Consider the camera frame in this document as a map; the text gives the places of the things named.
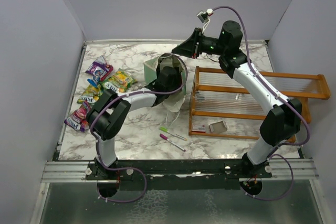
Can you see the blue candy packet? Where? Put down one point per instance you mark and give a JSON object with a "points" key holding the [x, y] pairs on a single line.
{"points": [[96, 75]]}

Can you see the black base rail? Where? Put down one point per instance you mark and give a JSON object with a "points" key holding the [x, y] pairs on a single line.
{"points": [[175, 174]]}

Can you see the purple snack packet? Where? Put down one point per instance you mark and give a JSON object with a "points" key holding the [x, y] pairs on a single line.
{"points": [[100, 64]]}

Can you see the green printed paper bag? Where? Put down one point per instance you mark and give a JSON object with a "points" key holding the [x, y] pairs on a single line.
{"points": [[167, 74]]}

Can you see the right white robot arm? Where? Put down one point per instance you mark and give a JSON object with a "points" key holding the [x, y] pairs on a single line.
{"points": [[283, 115]]}

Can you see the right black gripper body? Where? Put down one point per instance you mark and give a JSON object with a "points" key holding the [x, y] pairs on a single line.
{"points": [[206, 45]]}

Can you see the red snack packet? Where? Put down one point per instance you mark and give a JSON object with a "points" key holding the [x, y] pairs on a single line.
{"points": [[77, 119]]}

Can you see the yellow green snack packet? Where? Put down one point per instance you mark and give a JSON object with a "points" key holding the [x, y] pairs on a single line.
{"points": [[91, 94]]}

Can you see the wooden rack with clear rods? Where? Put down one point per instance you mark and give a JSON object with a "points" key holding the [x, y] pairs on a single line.
{"points": [[216, 97]]}

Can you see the green capped pen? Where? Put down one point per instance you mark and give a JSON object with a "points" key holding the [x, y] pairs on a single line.
{"points": [[163, 129]]}

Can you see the small open cardboard box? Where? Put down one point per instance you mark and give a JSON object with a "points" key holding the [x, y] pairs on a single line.
{"points": [[218, 127]]}

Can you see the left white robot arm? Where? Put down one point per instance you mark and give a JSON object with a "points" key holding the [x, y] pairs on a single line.
{"points": [[108, 114]]}

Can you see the yellow Fox's candy packet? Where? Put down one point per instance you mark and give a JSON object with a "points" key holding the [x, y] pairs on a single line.
{"points": [[119, 82]]}

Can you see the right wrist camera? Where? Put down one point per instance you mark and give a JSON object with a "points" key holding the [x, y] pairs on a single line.
{"points": [[204, 17]]}

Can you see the purple capped pen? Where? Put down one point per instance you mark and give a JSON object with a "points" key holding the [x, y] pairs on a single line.
{"points": [[174, 144]]}

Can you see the red white card box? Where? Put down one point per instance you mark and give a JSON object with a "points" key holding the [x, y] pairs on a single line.
{"points": [[198, 128]]}

